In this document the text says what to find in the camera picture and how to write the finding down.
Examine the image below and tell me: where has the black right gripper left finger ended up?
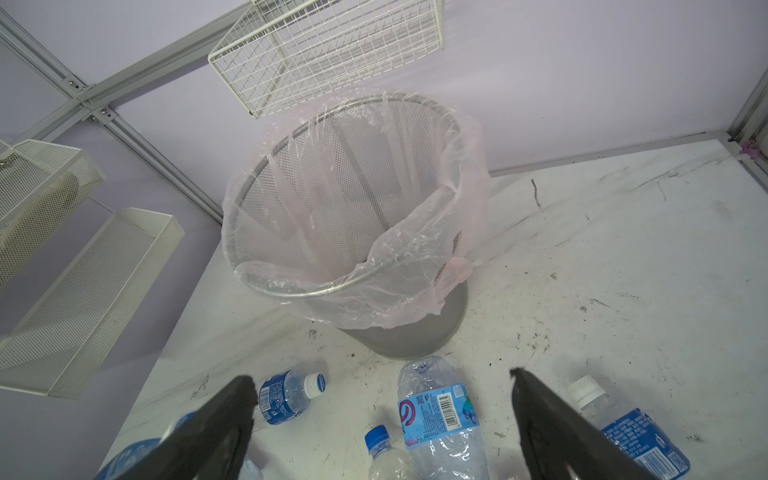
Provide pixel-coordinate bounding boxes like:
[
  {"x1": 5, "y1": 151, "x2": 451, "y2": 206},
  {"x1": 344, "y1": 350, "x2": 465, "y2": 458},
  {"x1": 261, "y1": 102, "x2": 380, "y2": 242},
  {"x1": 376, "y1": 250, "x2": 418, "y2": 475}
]
[{"x1": 120, "y1": 375, "x2": 258, "y2": 479}]

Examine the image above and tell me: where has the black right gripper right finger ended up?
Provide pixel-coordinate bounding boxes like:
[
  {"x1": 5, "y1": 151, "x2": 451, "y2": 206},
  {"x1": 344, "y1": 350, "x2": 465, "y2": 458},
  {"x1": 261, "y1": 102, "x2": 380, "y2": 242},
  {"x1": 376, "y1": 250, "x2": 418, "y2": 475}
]
[{"x1": 509, "y1": 367, "x2": 654, "y2": 480}]

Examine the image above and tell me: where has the grey mesh waste bin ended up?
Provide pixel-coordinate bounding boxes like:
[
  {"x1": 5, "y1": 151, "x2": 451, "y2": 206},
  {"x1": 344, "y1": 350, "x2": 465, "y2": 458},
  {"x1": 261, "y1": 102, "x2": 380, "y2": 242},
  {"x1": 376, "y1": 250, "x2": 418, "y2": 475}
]
[{"x1": 223, "y1": 95, "x2": 470, "y2": 361}]

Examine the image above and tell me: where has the clear plastic bin liner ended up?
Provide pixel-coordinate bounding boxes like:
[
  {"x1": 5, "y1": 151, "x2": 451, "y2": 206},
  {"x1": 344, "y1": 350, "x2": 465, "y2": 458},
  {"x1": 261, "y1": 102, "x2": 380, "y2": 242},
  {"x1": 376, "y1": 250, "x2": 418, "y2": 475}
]
[{"x1": 220, "y1": 89, "x2": 493, "y2": 331}]

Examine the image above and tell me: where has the bottle blue label right side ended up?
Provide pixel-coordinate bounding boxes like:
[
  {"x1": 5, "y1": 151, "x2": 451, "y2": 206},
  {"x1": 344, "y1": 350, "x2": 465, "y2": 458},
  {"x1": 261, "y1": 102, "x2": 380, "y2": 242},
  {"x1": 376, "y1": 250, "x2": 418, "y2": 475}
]
[{"x1": 568, "y1": 375, "x2": 691, "y2": 480}]

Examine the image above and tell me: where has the clear bottle blue label white cap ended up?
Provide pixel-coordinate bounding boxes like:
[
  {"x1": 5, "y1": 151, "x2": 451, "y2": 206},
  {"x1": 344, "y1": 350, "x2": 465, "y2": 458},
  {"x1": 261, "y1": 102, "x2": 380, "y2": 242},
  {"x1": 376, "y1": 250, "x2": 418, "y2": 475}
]
[{"x1": 258, "y1": 369, "x2": 326, "y2": 425}]

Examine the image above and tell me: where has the large clear bottle light-blue label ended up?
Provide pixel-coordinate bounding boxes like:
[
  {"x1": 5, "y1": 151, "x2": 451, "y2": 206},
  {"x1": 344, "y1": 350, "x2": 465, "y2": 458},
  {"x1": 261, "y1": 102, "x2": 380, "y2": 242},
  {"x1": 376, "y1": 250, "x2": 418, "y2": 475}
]
[{"x1": 398, "y1": 355, "x2": 489, "y2": 479}]

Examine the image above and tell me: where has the small bottle blue cap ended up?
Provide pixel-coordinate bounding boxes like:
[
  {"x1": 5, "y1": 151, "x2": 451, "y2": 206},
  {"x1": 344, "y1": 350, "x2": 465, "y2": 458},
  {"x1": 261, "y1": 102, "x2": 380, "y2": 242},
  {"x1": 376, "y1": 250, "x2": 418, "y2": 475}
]
[{"x1": 364, "y1": 425, "x2": 418, "y2": 480}]

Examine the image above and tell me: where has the lower white mesh shelf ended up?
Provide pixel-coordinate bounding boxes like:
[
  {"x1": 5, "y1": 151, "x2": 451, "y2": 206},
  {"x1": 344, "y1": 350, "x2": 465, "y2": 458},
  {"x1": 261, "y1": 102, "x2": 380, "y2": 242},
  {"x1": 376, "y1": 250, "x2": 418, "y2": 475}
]
[{"x1": 1, "y1": 208, "x2": 184, "y2": 399}]

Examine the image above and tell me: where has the white mesh shelf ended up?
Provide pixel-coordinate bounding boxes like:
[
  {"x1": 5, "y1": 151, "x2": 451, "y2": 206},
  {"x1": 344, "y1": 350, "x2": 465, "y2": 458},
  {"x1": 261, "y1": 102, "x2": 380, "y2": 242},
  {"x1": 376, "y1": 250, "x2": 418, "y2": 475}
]
[
  {"x1": 1, "y1": 139, "x2": 105, "y2": 284},
  {"x1": 1, "y1": 208, "x2": 184, "y2": 399}
]

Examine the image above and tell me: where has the upper white mesh shelf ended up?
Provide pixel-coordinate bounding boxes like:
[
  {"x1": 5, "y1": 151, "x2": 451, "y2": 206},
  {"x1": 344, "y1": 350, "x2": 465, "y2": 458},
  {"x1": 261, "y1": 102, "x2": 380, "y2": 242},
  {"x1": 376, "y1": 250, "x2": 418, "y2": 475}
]
[{"x1": 1, "y1": 139, "x2": 105, "y2": 284}]

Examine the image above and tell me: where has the white wire wall basket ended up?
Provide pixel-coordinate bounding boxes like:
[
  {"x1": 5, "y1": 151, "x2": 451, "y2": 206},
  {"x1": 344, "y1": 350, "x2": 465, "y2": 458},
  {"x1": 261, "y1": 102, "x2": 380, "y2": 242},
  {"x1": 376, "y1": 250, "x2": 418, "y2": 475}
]
[{"x1": 208, "y1": 0, "x2": 445, "y2": 118}]

